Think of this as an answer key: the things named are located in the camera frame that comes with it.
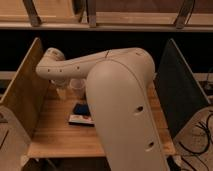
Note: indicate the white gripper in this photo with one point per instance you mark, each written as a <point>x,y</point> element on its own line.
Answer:
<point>60,88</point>

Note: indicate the white and blue sponge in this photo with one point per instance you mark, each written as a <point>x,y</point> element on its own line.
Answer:
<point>81,109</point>

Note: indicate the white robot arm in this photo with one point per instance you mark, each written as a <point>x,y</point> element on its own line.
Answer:
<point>116,91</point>

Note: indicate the left wooden side panel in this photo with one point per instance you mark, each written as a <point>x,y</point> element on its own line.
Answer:
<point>22,101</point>

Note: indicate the black rectangular box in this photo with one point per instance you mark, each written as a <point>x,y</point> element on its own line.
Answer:
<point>81,120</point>

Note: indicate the wooden shelf with brackets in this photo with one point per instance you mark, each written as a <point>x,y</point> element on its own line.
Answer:
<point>108,15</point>

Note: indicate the right dark side panel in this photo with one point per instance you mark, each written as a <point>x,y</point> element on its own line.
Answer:
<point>180,94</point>

